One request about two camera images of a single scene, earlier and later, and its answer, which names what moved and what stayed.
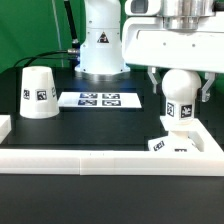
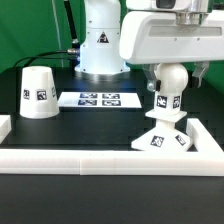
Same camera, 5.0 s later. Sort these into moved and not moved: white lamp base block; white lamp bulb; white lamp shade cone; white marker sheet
Moved: white lamp base block; white lamp bulb
Not moved: white marker sheet; white lamp shade cone
